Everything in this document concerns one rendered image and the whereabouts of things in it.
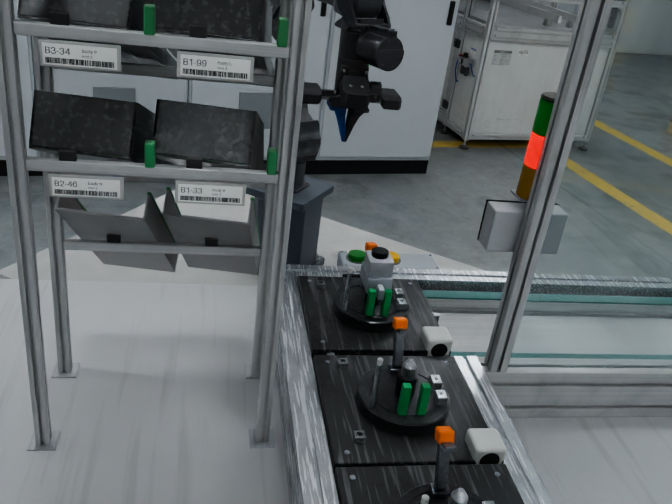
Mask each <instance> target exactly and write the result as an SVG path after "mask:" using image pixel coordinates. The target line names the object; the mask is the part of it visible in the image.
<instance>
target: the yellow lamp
mask: <svg viewBox="0 0 672 504"><path fill-rule="evenodd" d="M535 172H536V169H533V168H530V167H528V166H527V165H525V163H523V166H522V170H521V174H520V178H519V182H518V185H517V189H516V194H517V195H518V196H519V197H520V198H522V199H525V200H527V201H528V198H529V195H530V191H531V187H532V184H533V180H534V176H535Z"/></svg>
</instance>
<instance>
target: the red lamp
mask: <svg viewBox="0 0 672 504"><path fill-rule="evenodd" d="M544 138H545V137H542V136H539V135H537V134H535V133H534V132H533V131H532V132H531V135H530V139H529V143H528V147H527V151H526V155H525V158H524V163H525V165H527V166H528V167H530V168H533V169H537V165H538V161H539V158H540V154H541V150H542V146H543V143H544Z"/></svg>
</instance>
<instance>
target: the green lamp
mask: <svg viewBox="0 0 672 504"><path fill-rule="evenodd" d="M553 104H554V103H550V102H548V101H545V100H543V99H542V97H541V98H540V101H539V104H538V108H537V112H536V116H535V120H534V124H533V128H532V131H533V132H534V133H535V134H537V135H539V136H542V137H545V135H546V132H547V128H548V124H549V120H550V117H551V113H552V109H553V106H554V105H553Z"/></svg>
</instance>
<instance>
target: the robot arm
mask: <svg viewBox="0 0 672 504"><path fill-rule="evenodd" d="M317 1H321V2H324V3H327V4H330V5H332V6H333V7H334V11H335V12H337V13H338V14H339V15H341V16H342V17H341V18H340V19H339V20H337V21H336V22H335V26H336V27H338V28H341V33H340V42H339V51H338V60H337V69H336V78H335V87H334V90H331V89H321V87H320V86H319V85H318V84H317V83H310V82H305V80H304V90H303V100H302V110H301V121H300V131H299V141H298V151H297V161H296V171H295V181H294V191H293V193H295V194H296V193H298V192H300V191H302V190H303V189H305V188H307V187H308V186H310V183H308V182H305V181H304V176H305V167H306V161H315V159H316V156H317V154H318V151H319V149H320V145H321V136H320V124H319V122H318V120H314V119H313V118H312V117H311V115H310V114H309V111H308V104H316V105H317V104H319V103H320V102H321V99H324V100H327V105H328V107H329V109H330V110H332V111H334V112H335V115H336V118H337V122H338V127H339V132H340V136H341V141H342V142H346V141H347V139H348V137H349V135H350V133H351V131H352V129H353V127H354V125H355V123H356V122H357V120H358V119H359V117H360V116H361V115H363V114H364V113H369V111H370V110H369V109H368V105H369V103H380V105H381V106H382V108H383V109H388V110H399V109H400V108H401V103H402V100H401V97H400V95H399V94H398V93H397V92H396V91H395V89H389V88H382V84H381V82H376V81H371V82H370V81H369V79H368V72H369V65H371V66H374V67H376V68H379V69H381V70H384V71H392V70H394V69H396V68H397V67H398V66H399V65H400V63H401V61H402V59H403V56H404V50H403V45H402V42H401V41H400V40H399V39H398V38H397V32H398V31H397V30H396V29H390V28H391V23H390V16H389V14H388V12H387V8H386V4H385V0H317ZM270 4H271V8H272V36H273V38H274V39H275V40H276V39H277V26H278V18H279V11H280V0H270ZM357 18H370V19H357ZM375 18H377V19H375ZM338 95H340V96H338ZM346 109H348V112H347V117H346V123H345V115H346Z"/></svg>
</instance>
